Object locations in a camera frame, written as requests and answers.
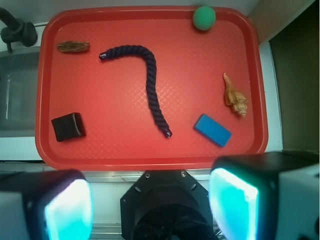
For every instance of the blue rectangular block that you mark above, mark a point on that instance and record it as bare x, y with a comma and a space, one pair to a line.
212, 130

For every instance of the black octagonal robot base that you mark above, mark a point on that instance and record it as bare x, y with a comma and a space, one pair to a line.
166, 205

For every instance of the tan spiral seashell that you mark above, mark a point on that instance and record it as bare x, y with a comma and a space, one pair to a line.
234, 97

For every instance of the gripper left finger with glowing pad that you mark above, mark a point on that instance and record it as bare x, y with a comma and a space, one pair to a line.
47, 205

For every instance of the black square pouch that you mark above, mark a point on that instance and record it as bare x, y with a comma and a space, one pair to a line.
68, 126

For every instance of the green knitted ball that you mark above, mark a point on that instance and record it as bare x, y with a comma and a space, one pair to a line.
204, 18

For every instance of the red plastic tray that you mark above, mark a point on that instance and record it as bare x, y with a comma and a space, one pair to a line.
146, 78

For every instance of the metal sink basin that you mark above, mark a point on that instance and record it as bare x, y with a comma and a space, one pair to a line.
18, 92

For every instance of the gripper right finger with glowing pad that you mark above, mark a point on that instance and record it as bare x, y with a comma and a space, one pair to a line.
268, 196

